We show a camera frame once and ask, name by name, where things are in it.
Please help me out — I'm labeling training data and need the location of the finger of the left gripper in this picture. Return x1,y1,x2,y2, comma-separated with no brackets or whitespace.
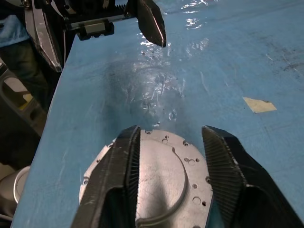
24,0,63,73
125,0,168,48

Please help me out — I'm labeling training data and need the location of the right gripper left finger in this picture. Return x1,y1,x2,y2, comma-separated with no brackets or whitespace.
71,125,142,228

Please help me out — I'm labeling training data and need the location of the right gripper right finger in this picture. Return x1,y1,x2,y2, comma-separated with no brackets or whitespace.
201,125,304,228

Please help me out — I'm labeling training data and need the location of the silver round motor lid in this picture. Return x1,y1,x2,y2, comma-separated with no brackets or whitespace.
78,129,214,228

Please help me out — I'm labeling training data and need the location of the person in blue shirt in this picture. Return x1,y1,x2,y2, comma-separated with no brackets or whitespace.
0,0,65,112

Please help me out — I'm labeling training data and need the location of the blue table mat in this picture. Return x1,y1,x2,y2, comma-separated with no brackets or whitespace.
13,0,304,228

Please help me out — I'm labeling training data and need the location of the pale yellow tape piece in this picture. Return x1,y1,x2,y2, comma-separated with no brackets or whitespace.
242,96,278,114

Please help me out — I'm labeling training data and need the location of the grey rounded cylinder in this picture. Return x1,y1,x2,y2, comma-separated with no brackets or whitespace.
0,165,32,210

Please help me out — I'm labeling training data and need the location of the grey metal frame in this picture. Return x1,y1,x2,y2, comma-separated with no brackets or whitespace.
0,63,48,143

